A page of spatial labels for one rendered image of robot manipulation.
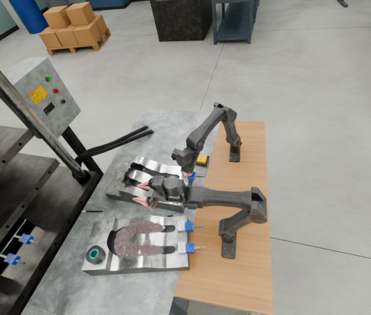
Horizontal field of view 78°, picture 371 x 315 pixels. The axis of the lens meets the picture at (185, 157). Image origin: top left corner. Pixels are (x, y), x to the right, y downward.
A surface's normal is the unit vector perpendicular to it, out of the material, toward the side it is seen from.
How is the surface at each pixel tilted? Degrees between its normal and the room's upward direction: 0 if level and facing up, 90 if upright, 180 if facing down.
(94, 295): 0
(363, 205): 0
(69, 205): 0
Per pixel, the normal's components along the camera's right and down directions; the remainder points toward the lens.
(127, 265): -0.41, -0.58
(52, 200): -0.15, -0.63
